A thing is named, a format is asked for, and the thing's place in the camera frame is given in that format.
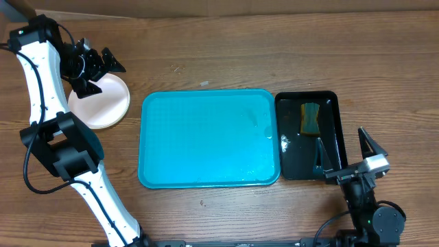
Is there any brown cardboard backboard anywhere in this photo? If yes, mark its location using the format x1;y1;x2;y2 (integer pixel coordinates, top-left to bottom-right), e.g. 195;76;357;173
0;0;439;22

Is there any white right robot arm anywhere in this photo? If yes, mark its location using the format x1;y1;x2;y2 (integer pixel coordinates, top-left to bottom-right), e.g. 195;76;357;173
138;89;406;246

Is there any black water tray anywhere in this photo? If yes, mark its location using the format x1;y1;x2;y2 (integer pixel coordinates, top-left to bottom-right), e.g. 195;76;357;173
275;91;348;180

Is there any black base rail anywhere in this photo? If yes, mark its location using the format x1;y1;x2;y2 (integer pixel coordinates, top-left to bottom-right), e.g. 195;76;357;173
156;237;397;247

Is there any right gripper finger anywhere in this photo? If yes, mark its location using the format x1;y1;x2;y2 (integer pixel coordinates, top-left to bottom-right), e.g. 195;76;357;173
313;137;333;174
358;127;388;159

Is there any turquoise plastic tray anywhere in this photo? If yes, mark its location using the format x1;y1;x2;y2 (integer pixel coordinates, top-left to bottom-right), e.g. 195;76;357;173
138;89;281;189

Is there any orange green sponge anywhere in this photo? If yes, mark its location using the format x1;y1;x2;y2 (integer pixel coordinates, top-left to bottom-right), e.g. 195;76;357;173
300;102;320;136

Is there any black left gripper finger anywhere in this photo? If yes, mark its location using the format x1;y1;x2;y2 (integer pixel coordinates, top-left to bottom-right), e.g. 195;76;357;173
100;47;126;73
70;79;102;99

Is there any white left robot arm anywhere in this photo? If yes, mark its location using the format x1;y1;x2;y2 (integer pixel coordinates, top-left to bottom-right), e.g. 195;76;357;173
1;14;148;246

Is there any white plate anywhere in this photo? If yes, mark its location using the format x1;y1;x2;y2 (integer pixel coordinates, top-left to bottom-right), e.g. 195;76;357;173
68;73;130;129

